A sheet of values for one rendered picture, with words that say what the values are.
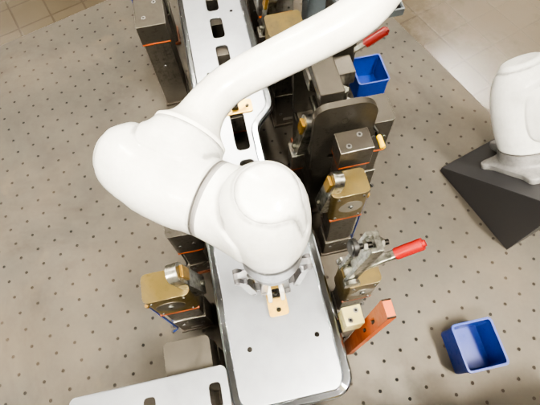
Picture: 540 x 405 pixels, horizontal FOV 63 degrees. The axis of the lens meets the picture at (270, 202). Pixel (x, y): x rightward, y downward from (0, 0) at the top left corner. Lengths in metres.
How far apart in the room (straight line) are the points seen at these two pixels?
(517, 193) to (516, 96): 0.23
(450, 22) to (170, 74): 1.87
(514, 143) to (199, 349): 0.88
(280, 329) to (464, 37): 2.24
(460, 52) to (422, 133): 1.32
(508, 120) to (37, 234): 1.30
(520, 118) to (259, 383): 0.84
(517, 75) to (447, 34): 1.64
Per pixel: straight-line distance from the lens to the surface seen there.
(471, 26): 2.89
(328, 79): 0.89
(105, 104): 1.59
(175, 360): 0.91
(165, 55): 1.36
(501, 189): 1.24
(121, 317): 1.26
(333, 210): 0.94
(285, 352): 0.87
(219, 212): 0.48
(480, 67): 2.70
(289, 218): 0.45
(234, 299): 0.89
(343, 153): 0.88
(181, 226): 0.53
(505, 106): 1.20
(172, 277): 0.80
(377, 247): 0.70
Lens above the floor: 1.86
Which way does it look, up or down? 65 degrees down
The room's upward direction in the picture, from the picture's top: 5 degrees counter-clockwise
